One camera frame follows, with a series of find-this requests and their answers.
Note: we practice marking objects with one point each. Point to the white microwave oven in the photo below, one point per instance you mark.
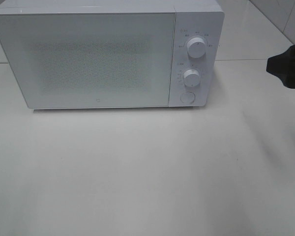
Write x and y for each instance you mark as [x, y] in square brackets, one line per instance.
[202, 18]

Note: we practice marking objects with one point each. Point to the white microwave knob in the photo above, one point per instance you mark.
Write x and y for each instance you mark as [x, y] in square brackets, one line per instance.
[196, 47]
[191, 78]

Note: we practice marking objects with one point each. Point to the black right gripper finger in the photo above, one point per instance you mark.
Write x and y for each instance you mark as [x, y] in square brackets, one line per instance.
[283, 67]

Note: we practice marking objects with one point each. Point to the white microwave door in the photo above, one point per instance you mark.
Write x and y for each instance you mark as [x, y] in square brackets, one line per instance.
[90, 60]

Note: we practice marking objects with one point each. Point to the round white door button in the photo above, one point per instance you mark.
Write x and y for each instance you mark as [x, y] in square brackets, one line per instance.
[187, 97]

